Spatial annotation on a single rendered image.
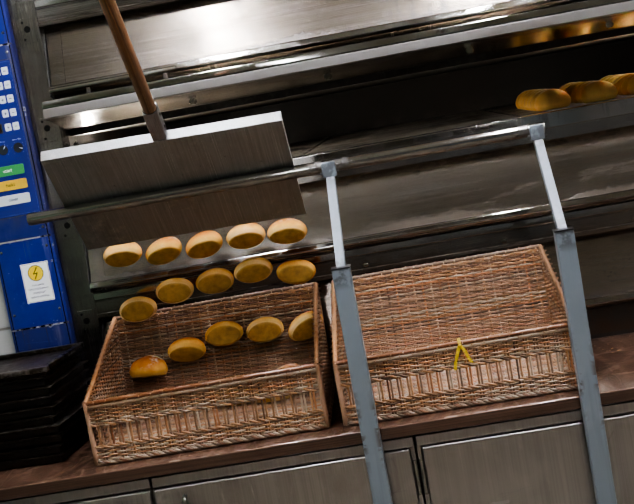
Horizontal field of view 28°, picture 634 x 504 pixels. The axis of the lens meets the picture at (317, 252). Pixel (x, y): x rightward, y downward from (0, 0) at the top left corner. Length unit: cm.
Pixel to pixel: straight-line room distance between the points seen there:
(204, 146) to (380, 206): 62
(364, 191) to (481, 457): 83
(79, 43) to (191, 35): 30
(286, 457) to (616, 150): 118
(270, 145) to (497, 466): 88
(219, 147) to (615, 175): 106
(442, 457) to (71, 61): 141
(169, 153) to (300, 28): 59
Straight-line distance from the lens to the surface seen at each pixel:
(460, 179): 328
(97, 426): 294
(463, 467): 284
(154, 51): 331
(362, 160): 288
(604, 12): 315
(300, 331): 321
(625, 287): 333
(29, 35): 339
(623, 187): 330
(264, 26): 327
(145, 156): 286
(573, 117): 329
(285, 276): 318
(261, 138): 283
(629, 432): 286
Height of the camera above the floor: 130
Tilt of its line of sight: 6 degrees down
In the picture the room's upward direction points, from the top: 10 degrees counter-clockwise
